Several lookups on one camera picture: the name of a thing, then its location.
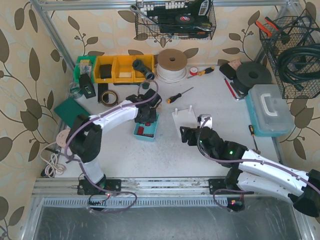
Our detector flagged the black rectangular case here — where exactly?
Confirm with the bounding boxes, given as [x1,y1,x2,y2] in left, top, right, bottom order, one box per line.
[219,63,237,81]

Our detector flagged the dark steel hex key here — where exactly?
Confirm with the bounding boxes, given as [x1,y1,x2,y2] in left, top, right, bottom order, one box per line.
[230,82,246,100]

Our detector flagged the green storage bin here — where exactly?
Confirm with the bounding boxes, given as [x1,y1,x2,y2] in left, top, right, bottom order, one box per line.
[73,55,97,83]

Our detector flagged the glass jar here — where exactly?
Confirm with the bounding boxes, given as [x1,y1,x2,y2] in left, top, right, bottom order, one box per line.
[69,82,83,99]

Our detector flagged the teal spring tray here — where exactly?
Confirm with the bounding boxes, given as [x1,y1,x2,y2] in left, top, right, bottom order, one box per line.
[133,113,160,143]

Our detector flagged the wire basket with tools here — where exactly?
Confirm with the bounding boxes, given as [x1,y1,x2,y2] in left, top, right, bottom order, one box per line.
[129,0,216,42]

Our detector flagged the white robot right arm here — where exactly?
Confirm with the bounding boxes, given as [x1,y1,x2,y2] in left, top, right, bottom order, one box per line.
[179,126,320,218]

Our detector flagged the brown tape roll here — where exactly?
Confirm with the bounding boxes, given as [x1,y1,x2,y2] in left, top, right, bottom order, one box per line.
[100,90,119,107]

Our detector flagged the black box in bin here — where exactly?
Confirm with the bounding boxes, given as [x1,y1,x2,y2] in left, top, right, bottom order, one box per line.
[99,64,112,79]

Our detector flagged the teal plastic toolbox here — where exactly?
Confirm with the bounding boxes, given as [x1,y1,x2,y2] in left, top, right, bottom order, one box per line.
[245,84,295,137]

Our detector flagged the orange handled pliers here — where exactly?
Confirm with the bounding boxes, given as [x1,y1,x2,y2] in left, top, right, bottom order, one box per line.
[254,16,281,37]

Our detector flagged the red tape roll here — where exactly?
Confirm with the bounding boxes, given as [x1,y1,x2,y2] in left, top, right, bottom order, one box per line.
[189,66,198,76]

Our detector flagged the black pipe fitting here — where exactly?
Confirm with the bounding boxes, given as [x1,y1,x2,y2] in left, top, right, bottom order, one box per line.
[132,59,155,80]

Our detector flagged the wire basket with hoses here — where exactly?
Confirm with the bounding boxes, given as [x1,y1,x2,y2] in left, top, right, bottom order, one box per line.
[254,15,320,99]

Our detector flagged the red handled hex key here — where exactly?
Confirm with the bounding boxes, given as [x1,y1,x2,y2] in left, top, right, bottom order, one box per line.
[223,77,244,102]

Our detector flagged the black green device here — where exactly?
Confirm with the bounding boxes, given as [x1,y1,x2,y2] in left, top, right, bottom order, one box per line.
[78,73,96,99]

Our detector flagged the white peg base plate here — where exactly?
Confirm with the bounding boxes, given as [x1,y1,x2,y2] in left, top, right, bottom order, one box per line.
[171,105,198,133]

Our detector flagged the black yellow precision screwdriver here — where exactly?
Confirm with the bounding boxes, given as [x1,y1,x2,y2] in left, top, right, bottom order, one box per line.
[248,125,261,154]

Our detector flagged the green notebook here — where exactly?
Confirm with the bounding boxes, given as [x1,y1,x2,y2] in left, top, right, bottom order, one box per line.
[54,97,90,128]

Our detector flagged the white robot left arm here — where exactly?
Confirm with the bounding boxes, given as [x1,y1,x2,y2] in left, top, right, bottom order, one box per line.
[64,89,162,191]

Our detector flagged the yellow storage bins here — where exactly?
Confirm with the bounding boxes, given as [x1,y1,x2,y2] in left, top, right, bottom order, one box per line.
[93,54,155,84]

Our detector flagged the white cable spool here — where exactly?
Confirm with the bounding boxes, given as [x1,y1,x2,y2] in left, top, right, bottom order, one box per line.
[156,48,188,84]

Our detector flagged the orange black small screwdriver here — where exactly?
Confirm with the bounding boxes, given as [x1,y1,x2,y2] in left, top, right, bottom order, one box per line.
[166,87,194,104]

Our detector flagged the yellow black handle screwdriver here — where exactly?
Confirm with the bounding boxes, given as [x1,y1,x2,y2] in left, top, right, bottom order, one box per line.
[187,67,215,79]

